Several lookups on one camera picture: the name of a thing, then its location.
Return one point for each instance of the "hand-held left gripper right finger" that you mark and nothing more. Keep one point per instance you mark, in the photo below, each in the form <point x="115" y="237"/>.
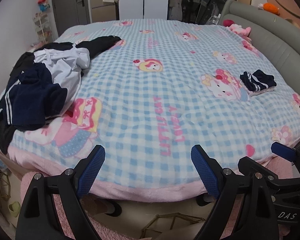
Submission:
<point x="205" y="173"/>

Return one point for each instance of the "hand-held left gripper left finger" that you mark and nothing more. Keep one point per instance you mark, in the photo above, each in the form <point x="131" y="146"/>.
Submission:
<point x="92" y="171"/>

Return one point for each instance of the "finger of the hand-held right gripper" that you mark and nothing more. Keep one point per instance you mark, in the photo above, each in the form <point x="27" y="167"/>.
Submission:
<point x="250" y="165"/>
<point x="282" y="149"/>

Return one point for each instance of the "navy sweater with white stripes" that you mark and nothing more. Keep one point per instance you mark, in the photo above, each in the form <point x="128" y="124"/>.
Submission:
<point x="37" y="97"/>

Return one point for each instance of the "white and black clothes pile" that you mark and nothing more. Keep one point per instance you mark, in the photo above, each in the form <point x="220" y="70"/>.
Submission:
<point x="100" y="43"/>

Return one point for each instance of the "dark slipper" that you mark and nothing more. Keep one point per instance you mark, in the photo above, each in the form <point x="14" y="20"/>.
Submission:
<point x="112" y="208"/>

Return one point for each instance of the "folded navy striped garment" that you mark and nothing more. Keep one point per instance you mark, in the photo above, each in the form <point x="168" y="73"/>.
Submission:
<point x="260" y="80"/>

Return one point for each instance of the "pale green cup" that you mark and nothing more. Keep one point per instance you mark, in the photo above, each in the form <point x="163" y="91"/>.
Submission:
<point x="14" y="208"/>

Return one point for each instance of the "blue checked printed blanket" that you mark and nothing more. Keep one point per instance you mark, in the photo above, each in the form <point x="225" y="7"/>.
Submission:
<point x="150" y="92"/>

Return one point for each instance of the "grey bed headboard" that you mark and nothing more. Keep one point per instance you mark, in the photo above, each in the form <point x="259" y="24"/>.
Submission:
<point x="272" y="32"/>

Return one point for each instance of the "pink plush toy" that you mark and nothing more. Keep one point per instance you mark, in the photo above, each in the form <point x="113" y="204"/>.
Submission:
<point x="240" y="30"/>

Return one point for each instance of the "red plush toy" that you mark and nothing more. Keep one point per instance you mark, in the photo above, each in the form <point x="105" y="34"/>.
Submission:
<point x="228" y="22"/>

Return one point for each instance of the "orange carrot plush toy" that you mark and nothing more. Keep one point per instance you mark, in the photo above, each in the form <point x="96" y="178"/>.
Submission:
<point x="270" y="7"/>

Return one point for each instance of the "white power strip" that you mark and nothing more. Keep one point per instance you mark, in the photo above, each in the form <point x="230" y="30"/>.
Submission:
<point x="216" y="19"/>

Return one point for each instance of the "white shelf rack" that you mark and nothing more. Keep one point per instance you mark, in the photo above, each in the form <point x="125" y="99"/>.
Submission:
<point x="43" y="30"/>

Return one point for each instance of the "beige cabinet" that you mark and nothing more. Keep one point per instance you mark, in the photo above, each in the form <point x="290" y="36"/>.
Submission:
<point x="102" y="11"/>

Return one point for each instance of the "grey cabinet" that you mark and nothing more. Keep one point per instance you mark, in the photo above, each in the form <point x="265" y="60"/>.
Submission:
<point x="70" y="2"/>

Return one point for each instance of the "dark glass cabinet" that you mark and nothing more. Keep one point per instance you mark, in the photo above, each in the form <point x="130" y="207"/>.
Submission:
<point x="190" y="2"/>

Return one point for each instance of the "doll with red hat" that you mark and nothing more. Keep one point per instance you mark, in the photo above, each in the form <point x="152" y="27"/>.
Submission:
<point x="43" y="3"/>

